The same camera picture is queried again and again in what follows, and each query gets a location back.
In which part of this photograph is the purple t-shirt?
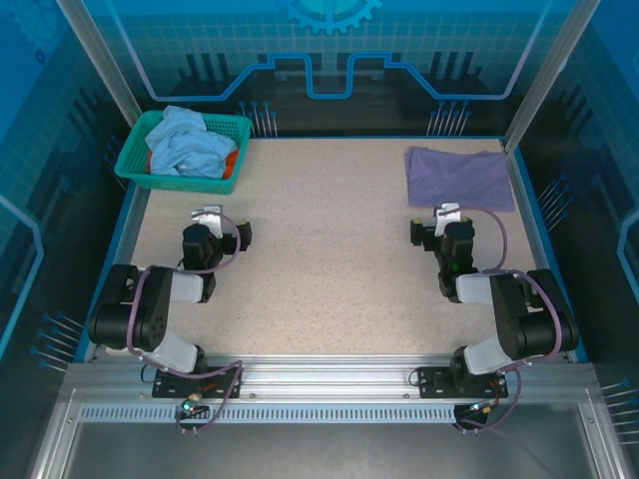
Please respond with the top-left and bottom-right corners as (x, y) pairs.
(403, 146), (516, 214)

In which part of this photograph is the orange garment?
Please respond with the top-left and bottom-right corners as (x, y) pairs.
(147, 149), (242, 180)

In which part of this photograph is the teal plastic basket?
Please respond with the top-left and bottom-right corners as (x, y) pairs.
(114, 110), (253, 195)

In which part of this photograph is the light blue t-shirt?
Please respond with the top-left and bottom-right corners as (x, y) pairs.
(144, 105), (239, 180)

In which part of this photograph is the metal lower shelf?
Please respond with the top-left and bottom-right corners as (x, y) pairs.
(29, 388), (630, 479)

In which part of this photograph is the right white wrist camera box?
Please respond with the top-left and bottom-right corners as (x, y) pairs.
(432, 202), (460, 239)

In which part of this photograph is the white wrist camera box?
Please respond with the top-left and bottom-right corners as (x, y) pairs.
(432, 202), (460, 239)
(189, 205), (223, 237)

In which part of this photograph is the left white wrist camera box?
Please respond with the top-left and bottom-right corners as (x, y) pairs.
(189, 205), (223, 237)

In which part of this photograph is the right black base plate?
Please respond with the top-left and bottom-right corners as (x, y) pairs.
(416, 366), (510, 399)

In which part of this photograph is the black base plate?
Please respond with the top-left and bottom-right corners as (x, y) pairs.
(416, 366), (510, 399)
(152, 366), (245, 399)

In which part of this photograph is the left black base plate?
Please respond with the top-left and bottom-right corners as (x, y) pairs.
(152, 366), (245, 399)

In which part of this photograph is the aluminium mounting rail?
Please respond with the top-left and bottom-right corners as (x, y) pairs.
(64, 353), (600, 400)

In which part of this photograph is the slotted grey cable duct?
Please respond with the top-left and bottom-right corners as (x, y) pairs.
(77, 404), (458, 425)

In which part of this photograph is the aluminium frame post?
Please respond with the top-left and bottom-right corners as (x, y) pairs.
(54, 0), (144, 120)
(502, 0), (600, 154)

